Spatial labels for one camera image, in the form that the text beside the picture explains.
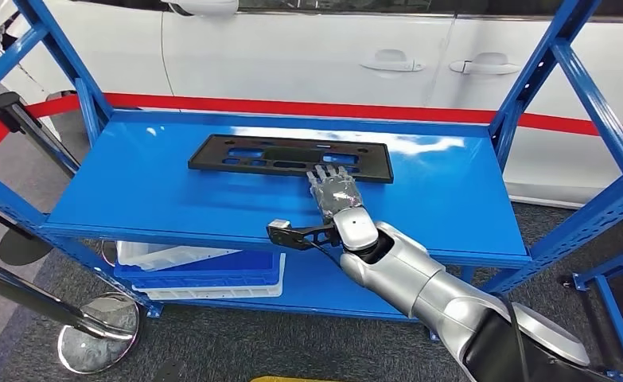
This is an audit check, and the yellow floor tape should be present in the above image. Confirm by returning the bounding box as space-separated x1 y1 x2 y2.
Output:
250 374 344 382

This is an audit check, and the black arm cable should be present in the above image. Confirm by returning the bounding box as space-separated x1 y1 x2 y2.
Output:
310 240 531 382

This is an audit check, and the black plastic panel part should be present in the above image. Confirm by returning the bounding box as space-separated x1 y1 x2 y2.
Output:
187 134 395 185

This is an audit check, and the pale wrist camera on bracket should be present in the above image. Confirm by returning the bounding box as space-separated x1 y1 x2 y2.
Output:
266 219 340 252

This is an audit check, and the black left robot foot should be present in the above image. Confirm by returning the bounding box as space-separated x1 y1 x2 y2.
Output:
151 360 181 382

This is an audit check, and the white car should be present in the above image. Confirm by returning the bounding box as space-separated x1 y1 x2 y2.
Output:
0 0 623 209

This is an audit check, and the blue wheeled metal rack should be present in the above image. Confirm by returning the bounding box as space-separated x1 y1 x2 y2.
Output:
561 241 623 382

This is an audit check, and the chrome stanchion post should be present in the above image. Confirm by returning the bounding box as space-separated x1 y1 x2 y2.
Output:
0 252 141 376
0 92 80 179

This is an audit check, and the white car side mirror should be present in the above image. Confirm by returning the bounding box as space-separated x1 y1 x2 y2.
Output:
161 0 240 16

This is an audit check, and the white car door handle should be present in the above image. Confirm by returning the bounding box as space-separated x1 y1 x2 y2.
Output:
448 52 523 76
359 48 427 74

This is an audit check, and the long red barrier belt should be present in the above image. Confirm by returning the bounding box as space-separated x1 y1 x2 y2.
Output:
26 92 623 143

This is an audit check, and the blue metal shelf rack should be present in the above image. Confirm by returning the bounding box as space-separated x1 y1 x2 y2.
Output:
0 0 623 344

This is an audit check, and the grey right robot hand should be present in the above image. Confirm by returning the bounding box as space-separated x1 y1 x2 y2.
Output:
306 164 365 217

